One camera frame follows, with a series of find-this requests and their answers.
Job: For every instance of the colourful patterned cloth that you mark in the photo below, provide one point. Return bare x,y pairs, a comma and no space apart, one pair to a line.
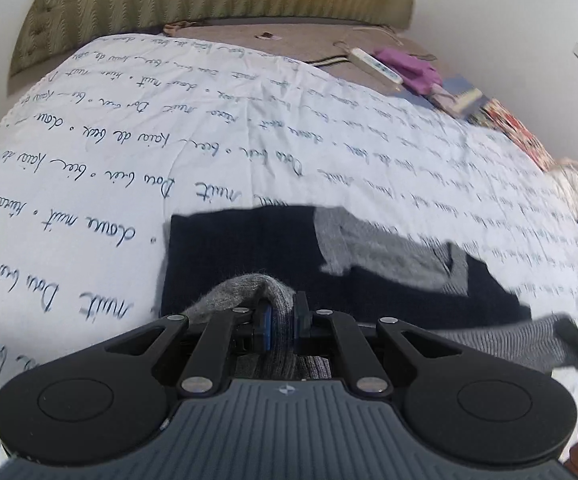
514,132

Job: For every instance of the white script-printed blanket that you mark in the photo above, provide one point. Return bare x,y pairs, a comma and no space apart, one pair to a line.
119,175

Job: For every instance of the blue book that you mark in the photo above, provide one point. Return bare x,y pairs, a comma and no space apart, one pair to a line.
461,97

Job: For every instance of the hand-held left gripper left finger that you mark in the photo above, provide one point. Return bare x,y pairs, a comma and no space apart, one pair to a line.
265,329

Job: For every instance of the olive padded headboard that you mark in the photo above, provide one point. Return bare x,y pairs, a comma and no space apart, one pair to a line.
169,5

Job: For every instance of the purple cloth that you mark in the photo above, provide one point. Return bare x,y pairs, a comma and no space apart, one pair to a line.
411,71

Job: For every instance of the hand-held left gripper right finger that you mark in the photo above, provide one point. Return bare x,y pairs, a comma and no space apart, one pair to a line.
299,321

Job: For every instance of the beige bed sheet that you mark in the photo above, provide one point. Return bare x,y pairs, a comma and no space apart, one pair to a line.
294,40

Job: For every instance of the white power strip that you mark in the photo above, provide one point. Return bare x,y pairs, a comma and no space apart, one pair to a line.
376,66

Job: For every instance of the grey sweater with navy sleeves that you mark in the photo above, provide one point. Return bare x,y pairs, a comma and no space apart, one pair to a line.
249,255

